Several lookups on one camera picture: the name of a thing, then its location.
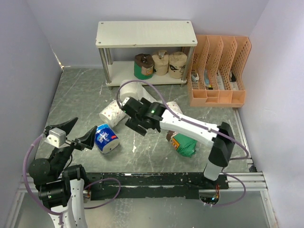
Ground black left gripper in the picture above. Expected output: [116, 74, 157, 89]
[44, 116, 96, 177]

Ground plain white paper roll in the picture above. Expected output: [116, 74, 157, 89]
[118, 80, 157, 104]

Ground green roll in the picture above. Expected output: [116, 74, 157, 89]
[134, 54, 154, 80]
[166, 131, 197, 158]

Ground tan roll with tail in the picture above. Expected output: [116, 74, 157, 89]
[152, 50, 169, 76]

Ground tan paper roll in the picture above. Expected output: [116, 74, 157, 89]
[168, 52, 187, 79]

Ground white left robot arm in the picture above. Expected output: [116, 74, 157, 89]
[22, 117, 97, 228]

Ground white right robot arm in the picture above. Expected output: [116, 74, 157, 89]
[121, 97, 235, 189]

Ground white two-tier shelf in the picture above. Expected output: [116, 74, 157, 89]
[95, 20, 198, 89]

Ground red-dotted paper roll left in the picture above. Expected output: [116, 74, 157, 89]
[99, 100, 126, 128]

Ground red-dotted paper roll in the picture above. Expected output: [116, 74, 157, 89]
[99, 100, 126, 128]
[166, 101, 183, 114]

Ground blue wrapped tissue roll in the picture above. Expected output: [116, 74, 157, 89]
[95, 124, 120, 154]

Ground red-dotted paper roll right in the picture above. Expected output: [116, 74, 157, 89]
[166, 101, 183, 114]

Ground items in file organizer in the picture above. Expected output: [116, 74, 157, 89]
[190, 68, 239, 91]

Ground orange plastic file organizer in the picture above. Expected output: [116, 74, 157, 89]
[187, 35, 251, 108]

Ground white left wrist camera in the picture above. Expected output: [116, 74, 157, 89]
[45, 128, 67, 149]

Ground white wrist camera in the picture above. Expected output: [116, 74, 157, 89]
[45, 128, 67, 149]
[122, 97, 130, 106]

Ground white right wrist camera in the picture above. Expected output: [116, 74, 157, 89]
[122, 97, 130, 106]

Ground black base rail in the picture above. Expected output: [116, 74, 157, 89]
[86, 172, 229, 200]

